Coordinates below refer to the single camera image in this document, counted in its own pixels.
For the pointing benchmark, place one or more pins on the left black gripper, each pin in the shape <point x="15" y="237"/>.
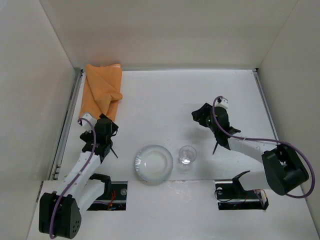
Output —
<point x="105" y="147"/>

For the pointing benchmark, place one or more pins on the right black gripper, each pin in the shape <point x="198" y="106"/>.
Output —
<point x="222" y="139"/>

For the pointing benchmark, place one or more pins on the black plastic fork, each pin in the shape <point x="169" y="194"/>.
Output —
<point x="114" y="151"/>

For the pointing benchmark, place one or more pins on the orange cloth placemat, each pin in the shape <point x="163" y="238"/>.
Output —
<point x="102" y="91"/>

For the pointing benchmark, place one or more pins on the clear plastic cup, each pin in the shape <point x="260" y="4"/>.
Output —
<point x="186" y="156"/>

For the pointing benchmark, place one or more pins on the white round plate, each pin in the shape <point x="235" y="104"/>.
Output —
<point x="154" y="164"/>

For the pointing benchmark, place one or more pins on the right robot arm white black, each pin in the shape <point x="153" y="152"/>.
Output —
<point x="283" y="169"/>

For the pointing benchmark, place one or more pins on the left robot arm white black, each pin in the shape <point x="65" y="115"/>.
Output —
<point x="61" y="211"/>

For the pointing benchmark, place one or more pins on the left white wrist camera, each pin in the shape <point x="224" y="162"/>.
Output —
<point x="87" y="121"/>

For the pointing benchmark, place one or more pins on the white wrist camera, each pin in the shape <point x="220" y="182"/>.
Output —
<point x="223" y="103"/>
<point x="87" y="121"/>

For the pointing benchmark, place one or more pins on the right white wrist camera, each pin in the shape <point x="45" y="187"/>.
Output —
<point x="223" y="103"/>

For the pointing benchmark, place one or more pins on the left aluminium table rail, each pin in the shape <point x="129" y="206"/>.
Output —
<point x="58" y="156"/>

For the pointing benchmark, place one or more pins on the aluminium table rail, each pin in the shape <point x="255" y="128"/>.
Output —
<point x="58" y="156"/>
<point x="270" y="119"/>

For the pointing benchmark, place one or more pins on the right aluminium table rail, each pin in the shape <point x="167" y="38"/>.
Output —
<point x="270" y="119"/>

